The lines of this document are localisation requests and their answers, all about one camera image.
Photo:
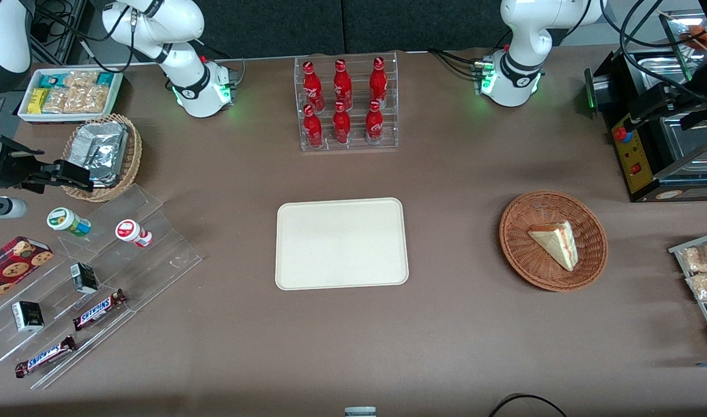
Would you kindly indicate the yellow snack packet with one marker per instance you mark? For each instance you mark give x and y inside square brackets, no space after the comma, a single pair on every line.
[38,101]

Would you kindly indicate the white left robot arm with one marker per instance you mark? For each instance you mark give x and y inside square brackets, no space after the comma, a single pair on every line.
[521,52]

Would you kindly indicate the clear acrylic bottle rack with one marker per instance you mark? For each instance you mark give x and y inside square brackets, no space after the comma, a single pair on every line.
[356,142]

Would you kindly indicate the light tan wicker basket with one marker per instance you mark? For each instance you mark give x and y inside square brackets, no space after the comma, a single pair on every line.
[132,156]

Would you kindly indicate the red lid white cup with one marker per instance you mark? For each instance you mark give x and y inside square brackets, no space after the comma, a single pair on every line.
[130,231]

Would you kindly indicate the cream rectangular tray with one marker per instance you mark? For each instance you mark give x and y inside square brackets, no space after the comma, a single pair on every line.
[341,243]

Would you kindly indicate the clear nut snack packet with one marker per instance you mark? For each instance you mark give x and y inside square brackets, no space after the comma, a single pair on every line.
[91,99]
[81,79]
[58,100]

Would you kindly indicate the red cola bottle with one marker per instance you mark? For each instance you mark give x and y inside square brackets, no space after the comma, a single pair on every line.
[312,84]
[374,123]
[378,81]
[341,124]
[342,84]
[312,127]

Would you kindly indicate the small teal snack packet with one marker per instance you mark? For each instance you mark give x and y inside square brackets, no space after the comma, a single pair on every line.
[105,79]

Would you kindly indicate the silver foil packet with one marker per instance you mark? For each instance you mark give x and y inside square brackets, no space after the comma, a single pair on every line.
[101,150]

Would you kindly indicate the white rectangular snack tray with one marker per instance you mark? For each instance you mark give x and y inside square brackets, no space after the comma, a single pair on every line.
[69,117]

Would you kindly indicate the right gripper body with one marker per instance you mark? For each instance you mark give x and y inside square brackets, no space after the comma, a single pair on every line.
[14,168]

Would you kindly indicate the black machine with yellow panel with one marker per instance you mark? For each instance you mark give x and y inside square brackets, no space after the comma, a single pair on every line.
[640,168]

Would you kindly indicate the clear acrylic stepped display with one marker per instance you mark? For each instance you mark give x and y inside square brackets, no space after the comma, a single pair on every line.
[156,260]

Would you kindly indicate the large teal snack packet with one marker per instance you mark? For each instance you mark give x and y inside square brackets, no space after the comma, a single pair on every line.
[51,80]

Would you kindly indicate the green lid white cup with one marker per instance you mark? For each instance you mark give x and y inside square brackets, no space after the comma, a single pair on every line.
[66,221]

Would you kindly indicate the black metal frame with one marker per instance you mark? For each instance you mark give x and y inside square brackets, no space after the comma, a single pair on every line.
[69,35]

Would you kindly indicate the small black carton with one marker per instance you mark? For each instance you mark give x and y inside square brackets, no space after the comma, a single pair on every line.
[28,316]
[85,278]

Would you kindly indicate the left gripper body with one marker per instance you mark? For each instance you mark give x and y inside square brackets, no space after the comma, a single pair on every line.
[677,99]

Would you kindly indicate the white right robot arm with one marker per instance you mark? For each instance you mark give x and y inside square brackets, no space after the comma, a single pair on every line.
[185,69]

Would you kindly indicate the triangular sandwich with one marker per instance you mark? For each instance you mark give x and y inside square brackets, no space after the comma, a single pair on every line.
[556,243]

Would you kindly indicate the red plaid cookie box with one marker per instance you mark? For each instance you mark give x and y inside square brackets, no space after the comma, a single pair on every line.
[11,269]

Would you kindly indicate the small grey object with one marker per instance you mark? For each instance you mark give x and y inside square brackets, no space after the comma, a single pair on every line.
[360,412]

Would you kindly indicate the grey tray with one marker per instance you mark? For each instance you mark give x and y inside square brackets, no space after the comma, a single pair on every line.
[706,315]

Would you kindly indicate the brown round wicker basket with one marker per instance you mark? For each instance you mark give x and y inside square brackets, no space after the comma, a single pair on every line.
[538,272]

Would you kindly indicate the brown snickers bar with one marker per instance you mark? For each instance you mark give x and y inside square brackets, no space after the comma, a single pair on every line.
[45,357]
[98,310]

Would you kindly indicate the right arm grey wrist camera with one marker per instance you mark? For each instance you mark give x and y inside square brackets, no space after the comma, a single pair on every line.
[3,207]

